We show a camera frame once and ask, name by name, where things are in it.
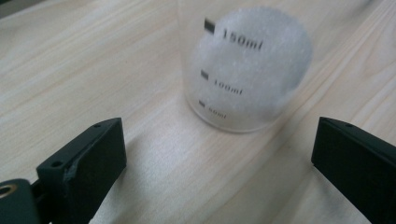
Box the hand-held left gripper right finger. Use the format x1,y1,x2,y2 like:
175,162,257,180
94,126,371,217
311,117,396,224

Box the glass jar with silver lid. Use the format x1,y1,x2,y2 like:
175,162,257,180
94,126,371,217
177,0,314,134

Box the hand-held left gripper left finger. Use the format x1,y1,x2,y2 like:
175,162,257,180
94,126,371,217
31,117,128,224

